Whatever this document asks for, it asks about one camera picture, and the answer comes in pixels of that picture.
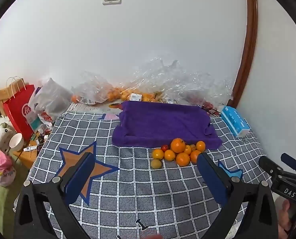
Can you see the purple towel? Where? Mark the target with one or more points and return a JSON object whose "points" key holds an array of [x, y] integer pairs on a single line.
{"points": [[163, 124]]}

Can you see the person's right hand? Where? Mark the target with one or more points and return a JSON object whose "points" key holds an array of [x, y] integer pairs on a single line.
{"points": [[285, 214]]}

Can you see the translucent white plastic bag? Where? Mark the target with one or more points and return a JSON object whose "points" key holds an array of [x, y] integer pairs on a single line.
{"points": [[53, 97]]}

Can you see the clear bag of mandarins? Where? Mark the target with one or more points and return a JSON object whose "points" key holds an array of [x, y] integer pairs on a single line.
{"points": [[93, 89]]}

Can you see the blue tissue pack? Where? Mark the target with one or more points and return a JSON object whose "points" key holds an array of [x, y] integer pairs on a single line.
{"points": [[235, 120]]}

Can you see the white ceramic cup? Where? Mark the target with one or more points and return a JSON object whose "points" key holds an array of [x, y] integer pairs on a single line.
{"points": [[15, 142]]}

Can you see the clear bag of kumquats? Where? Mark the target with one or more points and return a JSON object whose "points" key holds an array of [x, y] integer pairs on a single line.
{"points": [[148, 79]]}

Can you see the brown wooden door frame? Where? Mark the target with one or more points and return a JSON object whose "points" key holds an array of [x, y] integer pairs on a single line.
{"points": [[250, 42]]}

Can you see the grey checkered star blanket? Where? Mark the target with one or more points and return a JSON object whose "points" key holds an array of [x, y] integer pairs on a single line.
{"points": [[138, 179]]}

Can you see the pale yellow cherry tomato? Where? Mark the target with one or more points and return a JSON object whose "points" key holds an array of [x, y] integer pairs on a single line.
{"points": [[192, 147]]}

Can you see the orange mandarin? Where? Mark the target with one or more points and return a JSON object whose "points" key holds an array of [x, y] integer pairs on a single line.
{"points": [[194, 156], [169, 155], [182, 159]]}

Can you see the red cherry tomato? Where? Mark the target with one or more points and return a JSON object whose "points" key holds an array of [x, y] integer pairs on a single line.
{"points": [[165, 147]]}

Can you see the olive yellow round fruit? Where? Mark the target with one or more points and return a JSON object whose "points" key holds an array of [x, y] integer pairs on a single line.
{"points": [[156, 164]]}

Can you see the small orange kumquat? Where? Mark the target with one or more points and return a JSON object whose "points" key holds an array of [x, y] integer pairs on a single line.
{"points": [[200, 146], [187, 150]]}

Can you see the white red-print plastic bag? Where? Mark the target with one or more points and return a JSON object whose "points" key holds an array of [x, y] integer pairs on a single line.
{"points": [[44, 117]]}

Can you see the large orange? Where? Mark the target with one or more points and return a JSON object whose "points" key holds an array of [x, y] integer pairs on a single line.
{"points": [[178, 145]]}

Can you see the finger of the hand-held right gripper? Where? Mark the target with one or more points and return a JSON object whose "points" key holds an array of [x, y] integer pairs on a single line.
{"points": [[268, 164], [291, 159]]}

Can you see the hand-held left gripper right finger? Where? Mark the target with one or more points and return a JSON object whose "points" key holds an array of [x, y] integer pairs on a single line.
{"points": [[210, 176]]}

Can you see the wooden nightstand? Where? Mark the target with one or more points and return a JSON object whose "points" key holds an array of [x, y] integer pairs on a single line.
{"points": [[28, 158]]}

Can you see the green bedding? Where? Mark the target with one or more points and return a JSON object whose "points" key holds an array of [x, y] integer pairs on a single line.
{"points": [[1, 199]]}

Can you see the white tube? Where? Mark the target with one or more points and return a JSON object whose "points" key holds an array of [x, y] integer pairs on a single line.
{"points": [[29, 148]]}

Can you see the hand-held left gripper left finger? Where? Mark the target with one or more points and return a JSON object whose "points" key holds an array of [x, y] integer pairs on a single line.
{"points": [[79, 176]]}

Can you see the white printed paper sheet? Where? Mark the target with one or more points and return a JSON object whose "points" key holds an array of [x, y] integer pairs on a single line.
{"points": [[88, 108]]}

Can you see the yellow-orange citrus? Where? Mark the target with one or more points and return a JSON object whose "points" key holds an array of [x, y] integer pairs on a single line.
{"points": [[158, 153]]}

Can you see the red paper bag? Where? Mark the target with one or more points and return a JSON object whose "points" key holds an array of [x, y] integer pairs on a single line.
{"points": [[17, 114]]}

